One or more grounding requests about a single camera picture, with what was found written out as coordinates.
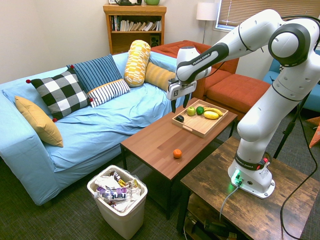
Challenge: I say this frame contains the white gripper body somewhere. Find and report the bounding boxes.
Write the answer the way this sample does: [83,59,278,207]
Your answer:
[166,79,197,101]

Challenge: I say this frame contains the wooden serving tray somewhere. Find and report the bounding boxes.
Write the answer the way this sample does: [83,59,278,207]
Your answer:
[171,99,229,139]

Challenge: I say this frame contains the mustard striped rectangular pillow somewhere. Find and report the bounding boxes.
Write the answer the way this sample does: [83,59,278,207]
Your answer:
[144,61,177,92]

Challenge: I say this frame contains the yellow lemon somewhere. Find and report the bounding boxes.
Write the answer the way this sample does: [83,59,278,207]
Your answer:
[203,110,220,120]

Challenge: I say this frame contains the yellow banana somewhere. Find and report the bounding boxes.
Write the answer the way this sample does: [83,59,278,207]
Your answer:
[203,106,224,118]

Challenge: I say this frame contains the brown wooden coffee table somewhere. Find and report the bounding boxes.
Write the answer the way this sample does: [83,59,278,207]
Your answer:
[120,97,239,221]

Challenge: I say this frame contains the orange sectional sofa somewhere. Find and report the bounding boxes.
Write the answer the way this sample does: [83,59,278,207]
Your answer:
[150,39,272,121]

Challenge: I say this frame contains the yellow patterned bolster pillow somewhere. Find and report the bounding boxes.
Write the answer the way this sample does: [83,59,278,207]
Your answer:
[123,39,152,88]

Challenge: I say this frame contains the black bookshelf speaker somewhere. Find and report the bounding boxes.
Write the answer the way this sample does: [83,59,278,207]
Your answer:
[149,34,161,47]

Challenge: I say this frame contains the white navy striped pillow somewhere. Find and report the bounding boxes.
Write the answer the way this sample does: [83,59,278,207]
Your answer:
[86,78,131,109]

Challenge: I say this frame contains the wooden bookshelf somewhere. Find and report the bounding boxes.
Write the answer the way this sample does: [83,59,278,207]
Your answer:
[102,3,168,56]

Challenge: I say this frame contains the row of books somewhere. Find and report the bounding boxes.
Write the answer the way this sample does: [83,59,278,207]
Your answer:
[110,15,162,32]

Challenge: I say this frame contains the white floor lamp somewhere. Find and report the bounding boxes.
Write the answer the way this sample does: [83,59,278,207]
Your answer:
[195,2,220,45]

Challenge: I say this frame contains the blue striped pillow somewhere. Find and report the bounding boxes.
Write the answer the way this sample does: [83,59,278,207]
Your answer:
[66,53,123,94]

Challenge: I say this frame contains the light blue sofa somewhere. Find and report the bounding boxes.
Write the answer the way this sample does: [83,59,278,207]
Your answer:
[0,51,196,209]

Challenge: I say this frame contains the hint water bottle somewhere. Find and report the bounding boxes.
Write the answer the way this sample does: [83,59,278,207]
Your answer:
[93,187,136,202]

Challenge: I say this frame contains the white trash bin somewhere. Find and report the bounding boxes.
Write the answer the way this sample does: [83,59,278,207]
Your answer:
[86,164,148,240]

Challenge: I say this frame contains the black white checkered pillow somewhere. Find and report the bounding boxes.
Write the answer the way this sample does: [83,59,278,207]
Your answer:
[25,65,94,123]

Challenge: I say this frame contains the wooden window blinds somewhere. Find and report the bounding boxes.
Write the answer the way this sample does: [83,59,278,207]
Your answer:
[216,0,320,32]

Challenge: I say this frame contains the rustic wooden side table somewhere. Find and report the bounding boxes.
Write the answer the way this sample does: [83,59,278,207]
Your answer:
[176,136,320,240]

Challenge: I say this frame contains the teal blue couch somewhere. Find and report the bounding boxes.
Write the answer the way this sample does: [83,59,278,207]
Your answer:
[262,48,320,113]

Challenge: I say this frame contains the orange patterned floor cushion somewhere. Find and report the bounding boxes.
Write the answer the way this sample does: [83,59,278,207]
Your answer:
[305,116,320,149]

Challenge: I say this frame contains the mustard yellow square pillow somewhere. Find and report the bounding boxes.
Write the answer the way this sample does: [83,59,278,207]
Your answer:
[14,95,64,148]

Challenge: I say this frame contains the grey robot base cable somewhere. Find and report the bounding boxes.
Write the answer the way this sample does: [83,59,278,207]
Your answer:
[218,184,241,222]

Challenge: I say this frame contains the black camera stand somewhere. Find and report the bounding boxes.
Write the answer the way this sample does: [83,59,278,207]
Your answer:
[272,92,313,159]

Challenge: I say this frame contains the black power cable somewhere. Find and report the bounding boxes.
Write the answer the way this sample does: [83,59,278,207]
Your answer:
[279,15,320,240]

